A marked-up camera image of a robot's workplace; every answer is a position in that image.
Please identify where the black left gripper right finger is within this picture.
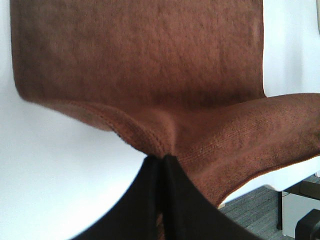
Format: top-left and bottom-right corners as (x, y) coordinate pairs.
(162, 155), (258, 240)

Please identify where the black object on floor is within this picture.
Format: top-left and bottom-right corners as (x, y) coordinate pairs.
(295, 209), (320, 240)

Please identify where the black table leg frame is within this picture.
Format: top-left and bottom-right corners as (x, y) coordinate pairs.
(277, 176), (320, 238)

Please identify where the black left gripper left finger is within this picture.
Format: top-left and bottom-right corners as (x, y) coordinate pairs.
(74, 155), (162, 240)

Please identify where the brown towel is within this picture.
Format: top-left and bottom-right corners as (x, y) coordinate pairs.
(10, 0), (320, 240)

